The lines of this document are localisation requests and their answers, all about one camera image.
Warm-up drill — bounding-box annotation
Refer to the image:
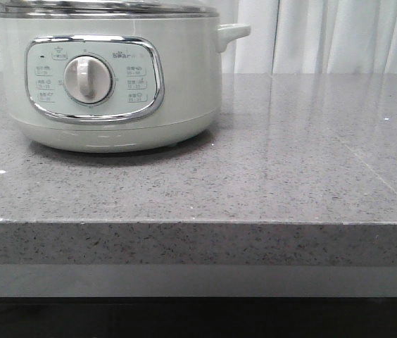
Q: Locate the glass pot lid steel rim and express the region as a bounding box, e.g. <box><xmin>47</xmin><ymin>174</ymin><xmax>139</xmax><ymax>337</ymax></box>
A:
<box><xmin>0</xmin><ymin>1</ymin><xmax>218</xmax><ymax>17</ymax></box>

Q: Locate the pale green electric cooking pot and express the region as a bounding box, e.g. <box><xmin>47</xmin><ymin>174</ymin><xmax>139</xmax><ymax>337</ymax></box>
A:
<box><xmin>0</xmin><ymin>13</ymin><xmax>250</xmax><ymax>153</ymax></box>

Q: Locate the white curtain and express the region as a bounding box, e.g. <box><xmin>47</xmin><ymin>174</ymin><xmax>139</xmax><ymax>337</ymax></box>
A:
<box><xmin>0</xmin><ymin>1</ymin><xmax>397</xmax><ymax>74</ymax></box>

